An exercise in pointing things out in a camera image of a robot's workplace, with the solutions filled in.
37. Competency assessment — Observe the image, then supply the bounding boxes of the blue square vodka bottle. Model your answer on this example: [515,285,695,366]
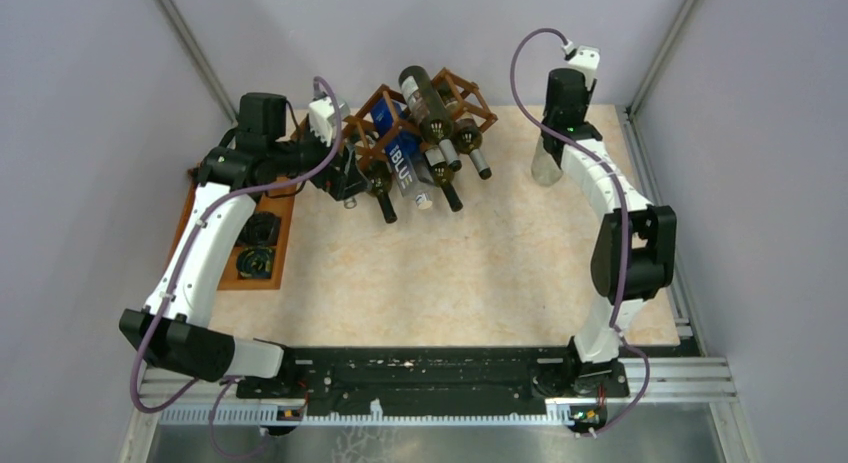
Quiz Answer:
[370,99,433,210]

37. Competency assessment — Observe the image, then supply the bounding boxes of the clear glass wine bottle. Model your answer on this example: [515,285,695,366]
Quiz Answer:
[531,137,563,187]

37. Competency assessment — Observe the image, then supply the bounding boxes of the dark green labelled wine bottle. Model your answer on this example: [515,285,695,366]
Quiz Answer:
[398,65,462,171]

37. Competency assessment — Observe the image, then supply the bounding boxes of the olive green wine bottle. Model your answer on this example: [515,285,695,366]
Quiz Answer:
[437,83,492,180]

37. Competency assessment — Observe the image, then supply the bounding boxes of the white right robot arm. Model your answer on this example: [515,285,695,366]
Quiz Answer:
[531,68,677,395]

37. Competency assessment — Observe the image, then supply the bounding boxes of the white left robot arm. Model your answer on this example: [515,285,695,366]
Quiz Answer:
[119,92,368,397]

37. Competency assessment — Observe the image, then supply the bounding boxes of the dark green lower wine bottle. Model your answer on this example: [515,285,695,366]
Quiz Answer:
[350,131,398,224]

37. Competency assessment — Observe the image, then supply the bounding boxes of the green white-labelled wine bottle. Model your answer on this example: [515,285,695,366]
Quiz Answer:
[422,147,464,212]

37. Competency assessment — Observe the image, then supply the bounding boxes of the brown wooden wine rack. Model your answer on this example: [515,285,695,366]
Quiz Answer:
[284,68,498,187]

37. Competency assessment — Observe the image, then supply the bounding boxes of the brown wooden compartment tray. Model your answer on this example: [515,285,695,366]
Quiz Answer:
[162,183,296,299]

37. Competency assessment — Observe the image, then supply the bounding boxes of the black coiled item in tray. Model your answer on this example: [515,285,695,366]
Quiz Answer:
[236,211,281,280]

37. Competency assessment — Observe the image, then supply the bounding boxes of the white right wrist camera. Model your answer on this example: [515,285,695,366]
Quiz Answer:
[562,42,600,82]

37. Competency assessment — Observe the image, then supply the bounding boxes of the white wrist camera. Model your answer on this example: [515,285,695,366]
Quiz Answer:
[562,42,600,82]
[308,95,338,148]

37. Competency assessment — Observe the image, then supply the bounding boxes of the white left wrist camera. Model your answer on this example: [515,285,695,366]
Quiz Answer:
[308,95,338,148]

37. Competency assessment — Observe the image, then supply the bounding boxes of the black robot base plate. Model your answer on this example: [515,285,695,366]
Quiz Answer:
[236,346,630,417]

